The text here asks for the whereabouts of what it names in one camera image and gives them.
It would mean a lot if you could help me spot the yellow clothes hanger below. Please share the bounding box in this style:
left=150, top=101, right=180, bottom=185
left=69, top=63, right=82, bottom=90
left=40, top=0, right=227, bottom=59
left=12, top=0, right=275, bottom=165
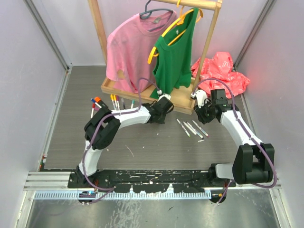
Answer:
left=147, top=0, right=204, bottom=65

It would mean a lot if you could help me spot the crumpled coral pink cloth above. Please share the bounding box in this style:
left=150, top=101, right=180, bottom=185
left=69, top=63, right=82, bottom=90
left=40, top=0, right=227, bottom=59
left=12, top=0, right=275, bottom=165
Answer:
left=199, top=52, right=250, bottom=99

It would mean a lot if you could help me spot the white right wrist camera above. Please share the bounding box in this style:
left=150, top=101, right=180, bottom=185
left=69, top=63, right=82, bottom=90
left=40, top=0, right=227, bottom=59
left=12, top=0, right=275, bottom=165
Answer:
left=190, top=90, right=208, bottom=108

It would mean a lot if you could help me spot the wooden clothes rack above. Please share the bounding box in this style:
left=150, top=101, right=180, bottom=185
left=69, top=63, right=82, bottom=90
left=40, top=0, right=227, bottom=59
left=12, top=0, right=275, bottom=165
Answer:
left=89, top=0, right=222, bottom=114

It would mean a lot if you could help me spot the pink t-shirt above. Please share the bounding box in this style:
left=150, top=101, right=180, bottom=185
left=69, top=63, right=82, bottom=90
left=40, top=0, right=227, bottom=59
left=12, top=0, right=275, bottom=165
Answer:
left=106, top=11, right=177, bottom=93

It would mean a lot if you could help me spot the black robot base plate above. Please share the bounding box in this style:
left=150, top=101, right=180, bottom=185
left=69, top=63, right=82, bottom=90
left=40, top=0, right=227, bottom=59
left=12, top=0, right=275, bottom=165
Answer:
left=67, top=169, right=237, bottom=193

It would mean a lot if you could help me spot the grey clothes hanger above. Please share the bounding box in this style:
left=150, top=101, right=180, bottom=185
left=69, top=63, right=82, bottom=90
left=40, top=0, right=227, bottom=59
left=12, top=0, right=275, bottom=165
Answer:
left=139, top=0, right=175, bottom=32

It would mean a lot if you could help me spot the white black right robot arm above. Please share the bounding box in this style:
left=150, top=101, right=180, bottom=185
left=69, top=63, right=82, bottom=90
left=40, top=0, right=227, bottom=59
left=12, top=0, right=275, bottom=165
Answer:
left=191, top=89, right=276, bottom=187

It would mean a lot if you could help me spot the thin white pen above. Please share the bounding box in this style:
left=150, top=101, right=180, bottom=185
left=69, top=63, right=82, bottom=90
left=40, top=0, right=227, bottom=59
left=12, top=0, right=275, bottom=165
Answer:
left=186, top=122, right=204, bottom=140

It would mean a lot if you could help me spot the green tank top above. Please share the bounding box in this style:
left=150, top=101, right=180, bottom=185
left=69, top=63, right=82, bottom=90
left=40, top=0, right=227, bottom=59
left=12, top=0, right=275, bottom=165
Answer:
left=148, top=8, right=203, bottom=99

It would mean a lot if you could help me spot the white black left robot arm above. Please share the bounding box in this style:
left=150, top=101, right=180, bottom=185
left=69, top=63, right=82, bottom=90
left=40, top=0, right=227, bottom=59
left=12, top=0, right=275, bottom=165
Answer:
left=78, top=94, right=173, bottom=188

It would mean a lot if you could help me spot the slotted cable duct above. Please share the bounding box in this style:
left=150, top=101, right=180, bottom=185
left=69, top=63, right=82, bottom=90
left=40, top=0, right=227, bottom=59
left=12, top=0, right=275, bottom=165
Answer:
left=34, top=190, right=211, bottom=200

